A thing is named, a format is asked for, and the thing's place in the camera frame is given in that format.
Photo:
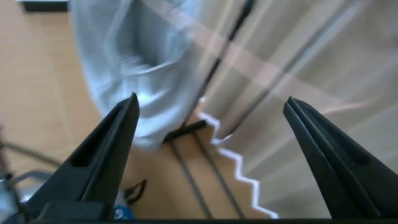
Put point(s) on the beige curtain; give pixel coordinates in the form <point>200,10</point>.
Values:
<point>311,140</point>

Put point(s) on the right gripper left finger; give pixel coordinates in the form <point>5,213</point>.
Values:
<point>93,168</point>

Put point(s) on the pale grey shorts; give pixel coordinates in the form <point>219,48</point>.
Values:
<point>130,56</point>

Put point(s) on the black clothes rack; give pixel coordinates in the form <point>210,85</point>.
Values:
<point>186,129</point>

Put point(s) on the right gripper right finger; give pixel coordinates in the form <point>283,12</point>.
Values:
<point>348,174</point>

